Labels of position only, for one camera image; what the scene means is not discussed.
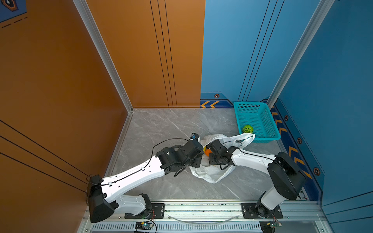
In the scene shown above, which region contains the orange tangerine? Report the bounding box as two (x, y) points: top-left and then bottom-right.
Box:
(205, 149), (212, 156)

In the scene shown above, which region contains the white plastic bag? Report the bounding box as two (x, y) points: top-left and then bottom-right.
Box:
(189, 133), (255, 184)

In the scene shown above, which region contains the green apple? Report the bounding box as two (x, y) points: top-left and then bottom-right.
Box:
(242, 125), (254, 134)

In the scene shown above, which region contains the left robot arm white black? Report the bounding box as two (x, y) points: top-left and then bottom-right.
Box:
(86, 138), (204, 223)

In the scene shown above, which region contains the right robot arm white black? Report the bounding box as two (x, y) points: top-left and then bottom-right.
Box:
(205, 140), (307, 218)

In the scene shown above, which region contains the teal plastic basket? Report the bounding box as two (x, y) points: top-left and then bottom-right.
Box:
(234, 102), (281, 143)

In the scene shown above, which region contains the green circuit board right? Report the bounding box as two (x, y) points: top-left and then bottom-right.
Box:
(266, 222), (282, 232)

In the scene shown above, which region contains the green circuit board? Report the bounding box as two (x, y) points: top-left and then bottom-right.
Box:
(134, 221), (155, 233)
(266, 222), (282, 232)

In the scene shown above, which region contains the green circuit board left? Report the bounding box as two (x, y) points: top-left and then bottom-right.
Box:
(134, 221), (155, 233)

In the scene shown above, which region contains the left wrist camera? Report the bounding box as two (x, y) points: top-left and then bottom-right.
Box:
(189, 133), (200, 142)

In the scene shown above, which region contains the aluminium corner post left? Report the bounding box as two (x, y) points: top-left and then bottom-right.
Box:
(72, 0), (134, 113)

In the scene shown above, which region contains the aluminium corner post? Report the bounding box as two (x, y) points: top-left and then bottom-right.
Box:
(267, 0), (335, 109)
(72, 0), (134, 113)

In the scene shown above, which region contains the aluminium corner post right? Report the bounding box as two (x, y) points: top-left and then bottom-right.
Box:
(267, 0), (335, 109)

